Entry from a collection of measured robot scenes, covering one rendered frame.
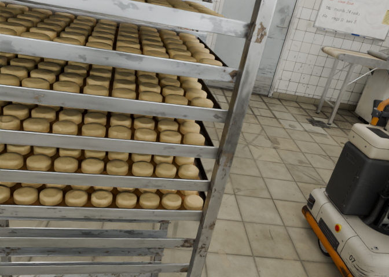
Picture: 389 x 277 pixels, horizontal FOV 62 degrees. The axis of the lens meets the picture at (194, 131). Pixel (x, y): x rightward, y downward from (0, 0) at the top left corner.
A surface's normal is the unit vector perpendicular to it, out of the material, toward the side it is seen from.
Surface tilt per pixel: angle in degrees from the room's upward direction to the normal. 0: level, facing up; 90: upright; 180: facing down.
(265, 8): 90
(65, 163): 0
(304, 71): 90
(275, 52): 90
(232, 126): 90
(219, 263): 0
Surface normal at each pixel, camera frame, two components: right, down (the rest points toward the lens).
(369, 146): -0.97, -0.11
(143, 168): 0.18, -0.89
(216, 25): 0.18, 0.44
